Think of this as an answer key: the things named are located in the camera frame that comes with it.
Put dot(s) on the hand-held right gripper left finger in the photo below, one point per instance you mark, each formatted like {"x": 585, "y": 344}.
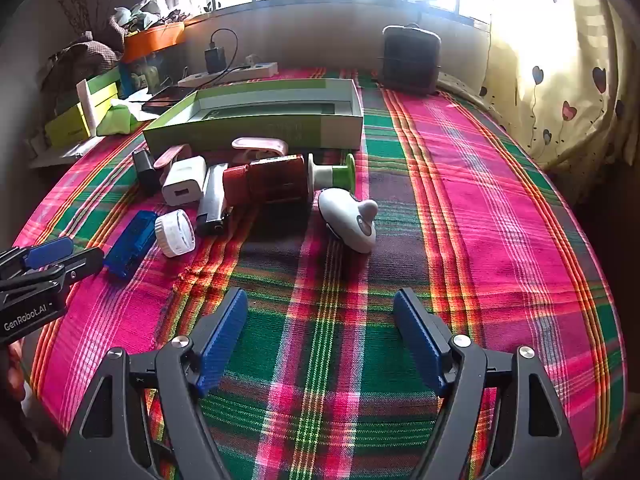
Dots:
{"x": 225, "y": 340}

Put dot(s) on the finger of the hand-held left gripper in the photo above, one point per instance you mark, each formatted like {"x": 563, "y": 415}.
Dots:
{"x": 85, "y": 262}
{"x": 47, "y": 252}

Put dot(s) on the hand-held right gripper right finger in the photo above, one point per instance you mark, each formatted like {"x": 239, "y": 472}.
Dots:
{"x": 420, "y": 340}

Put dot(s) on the small black rectangular device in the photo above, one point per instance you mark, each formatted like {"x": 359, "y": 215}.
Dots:
{"x": 146, "y": 172}

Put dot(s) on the pink hair clip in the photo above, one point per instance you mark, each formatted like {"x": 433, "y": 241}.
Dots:
{"x": 260, "y": 144}
{"x": 170, "y": 156}

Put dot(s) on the green cardboard box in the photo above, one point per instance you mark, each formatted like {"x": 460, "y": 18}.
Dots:
{"x": 250, "y": 132}

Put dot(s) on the blue transparent electronic module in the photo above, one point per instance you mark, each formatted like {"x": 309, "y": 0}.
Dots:
{"x": 130, "y": 245}

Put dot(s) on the white round jar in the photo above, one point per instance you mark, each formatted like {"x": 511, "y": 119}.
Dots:
{"x": 175, "y": 234}

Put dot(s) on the white charger adapter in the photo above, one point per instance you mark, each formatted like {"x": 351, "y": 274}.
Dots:
{"x": 182, "y": 182}

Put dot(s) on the yellow cardboard box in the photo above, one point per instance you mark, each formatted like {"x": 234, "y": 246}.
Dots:
{"x": 70, "y": 122}

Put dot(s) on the grey black handheld device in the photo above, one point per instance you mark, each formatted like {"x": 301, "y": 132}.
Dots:
{"x": 212, "y": 200}

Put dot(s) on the pink green plaid blanket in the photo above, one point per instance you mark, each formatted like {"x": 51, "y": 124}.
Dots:
{"x": 475, "y": 210}

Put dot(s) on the white panda massager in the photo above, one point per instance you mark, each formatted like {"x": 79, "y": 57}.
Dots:
{"x": 345, "y": 217}

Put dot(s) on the green cloth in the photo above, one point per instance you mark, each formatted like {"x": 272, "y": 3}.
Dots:
{"x": 117, "y": 119}

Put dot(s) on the white tube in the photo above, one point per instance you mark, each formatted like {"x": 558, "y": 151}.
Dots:
{"x": 87, "y": 110}

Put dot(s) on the white paper sheet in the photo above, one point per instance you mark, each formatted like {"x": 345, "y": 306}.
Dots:
{"x": 132, "y": 106}

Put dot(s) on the green storage box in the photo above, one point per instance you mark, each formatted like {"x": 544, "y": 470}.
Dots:
{"x": 102, "y": 80}

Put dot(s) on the black smartphone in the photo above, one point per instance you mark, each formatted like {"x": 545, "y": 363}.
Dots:
{"x": 167, "y": 99}

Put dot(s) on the brown cloth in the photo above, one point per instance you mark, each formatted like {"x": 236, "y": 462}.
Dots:
{"x": 85, "y": 57}

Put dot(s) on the clear plastic container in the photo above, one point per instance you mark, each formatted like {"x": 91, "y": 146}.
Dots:
{"x": 150, "y": 72}

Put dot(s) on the orange plastic tray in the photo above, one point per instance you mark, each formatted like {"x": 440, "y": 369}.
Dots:
{"x": 150, "y": 42}

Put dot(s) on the black charger adapter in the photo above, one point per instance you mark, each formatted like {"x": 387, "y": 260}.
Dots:
{"x": 215, "y": 60}

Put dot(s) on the pale clutter pile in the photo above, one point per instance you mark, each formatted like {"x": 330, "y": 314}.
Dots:
{"x": 140, "y": 16}

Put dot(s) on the white power strip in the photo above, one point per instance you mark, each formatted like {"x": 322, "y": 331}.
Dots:
{"x": 250, "y": 71}

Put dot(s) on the white plug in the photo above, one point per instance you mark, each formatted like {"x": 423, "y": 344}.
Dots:
{"x": 252, "y": 59}

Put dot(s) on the black space heater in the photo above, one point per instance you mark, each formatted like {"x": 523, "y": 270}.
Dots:
{"x": 410, "y": 60}

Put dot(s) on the cream heart print curtain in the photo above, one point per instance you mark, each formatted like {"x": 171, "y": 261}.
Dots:
{"x": 565, "y": 60}

